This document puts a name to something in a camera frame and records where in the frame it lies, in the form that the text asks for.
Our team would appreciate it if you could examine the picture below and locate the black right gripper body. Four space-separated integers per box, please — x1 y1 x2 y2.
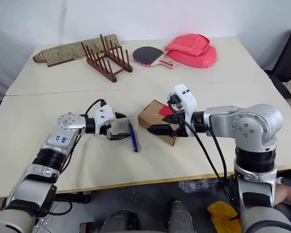
173 110 193 138

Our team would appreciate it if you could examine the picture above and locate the blue pen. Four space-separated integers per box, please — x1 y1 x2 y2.
128 121 139 153

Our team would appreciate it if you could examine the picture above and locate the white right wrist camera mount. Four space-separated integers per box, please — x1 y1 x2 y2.
167 83 198 137

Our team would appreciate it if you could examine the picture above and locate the clear plastic bag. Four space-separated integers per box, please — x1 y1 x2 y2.
178 177 222 194

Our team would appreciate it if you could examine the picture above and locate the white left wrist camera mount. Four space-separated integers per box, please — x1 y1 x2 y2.
93 104 117 134

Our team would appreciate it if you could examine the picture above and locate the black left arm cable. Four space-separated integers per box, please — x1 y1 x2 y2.
42 99 107 216

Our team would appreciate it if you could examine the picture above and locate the red folded cloth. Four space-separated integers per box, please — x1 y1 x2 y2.
164 33 219 69

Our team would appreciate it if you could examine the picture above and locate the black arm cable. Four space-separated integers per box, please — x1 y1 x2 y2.
42 99 107 216
167 96 241 212

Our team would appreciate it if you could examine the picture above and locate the dark wooden dish rack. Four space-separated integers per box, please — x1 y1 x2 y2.
81 33 133 83

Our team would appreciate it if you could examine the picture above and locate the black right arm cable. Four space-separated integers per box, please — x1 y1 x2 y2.
167 96 241 212

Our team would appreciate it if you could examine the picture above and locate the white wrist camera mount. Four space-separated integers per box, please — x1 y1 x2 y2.
93 104 117 134
167 83 198 137

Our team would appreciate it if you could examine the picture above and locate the table tennis paddle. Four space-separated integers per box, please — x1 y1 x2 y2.
132 46 177 69

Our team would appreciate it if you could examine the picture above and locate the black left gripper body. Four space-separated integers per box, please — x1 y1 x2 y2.
99 123 113 141

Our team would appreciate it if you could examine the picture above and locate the rolled green woven mat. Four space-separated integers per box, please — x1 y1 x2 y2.
32 33 118 68

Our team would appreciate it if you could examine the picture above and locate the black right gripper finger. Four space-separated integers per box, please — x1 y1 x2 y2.
147 124 177 136
161 114 180 124

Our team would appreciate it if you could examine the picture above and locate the black table base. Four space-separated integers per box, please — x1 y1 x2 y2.
55 191 92 205

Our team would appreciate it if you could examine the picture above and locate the black chair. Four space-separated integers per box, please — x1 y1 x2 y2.
263 27 291 100

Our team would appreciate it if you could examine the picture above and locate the brown cardboard box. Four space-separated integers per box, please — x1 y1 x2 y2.
137 99 185 147

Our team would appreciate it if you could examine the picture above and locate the yellow plastic bag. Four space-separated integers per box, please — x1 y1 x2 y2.
206 200 242 233

